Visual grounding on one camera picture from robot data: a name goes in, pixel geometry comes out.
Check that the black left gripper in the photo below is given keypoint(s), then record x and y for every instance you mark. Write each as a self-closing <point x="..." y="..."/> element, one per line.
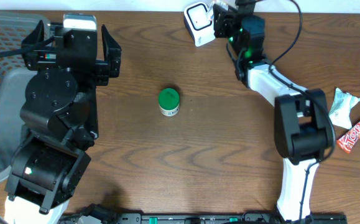
<point x="95" y="71"/>

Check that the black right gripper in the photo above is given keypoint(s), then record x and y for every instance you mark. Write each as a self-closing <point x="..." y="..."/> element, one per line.
<point x="221" y="21"/>

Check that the green lid jar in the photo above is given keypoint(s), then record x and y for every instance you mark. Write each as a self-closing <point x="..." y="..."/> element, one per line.
<point x="169" y="102"/>

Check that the mint wet wipes pack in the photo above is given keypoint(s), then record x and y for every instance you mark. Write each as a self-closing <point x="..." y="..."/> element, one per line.
<point x="341" y="108"/>

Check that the red chocolate wafer pack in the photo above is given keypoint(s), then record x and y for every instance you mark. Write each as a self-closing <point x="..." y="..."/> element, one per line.
<point x="349" y="139"/>

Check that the orange snack packet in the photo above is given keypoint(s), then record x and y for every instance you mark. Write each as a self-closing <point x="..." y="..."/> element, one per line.
<point x="216" y="7"/>

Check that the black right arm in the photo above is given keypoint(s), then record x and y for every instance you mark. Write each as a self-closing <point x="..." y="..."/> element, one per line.
<point x="304" y="135"/>

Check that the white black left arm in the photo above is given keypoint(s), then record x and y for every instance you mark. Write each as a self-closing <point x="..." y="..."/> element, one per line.
<point x="60" y="112"/>

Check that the grey plastic basket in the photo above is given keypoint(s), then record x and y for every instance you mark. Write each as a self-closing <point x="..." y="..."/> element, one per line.
<point x="14" y="77"/>

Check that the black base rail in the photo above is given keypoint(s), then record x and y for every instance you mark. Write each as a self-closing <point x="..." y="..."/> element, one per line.
<point x="137" y="218"/>

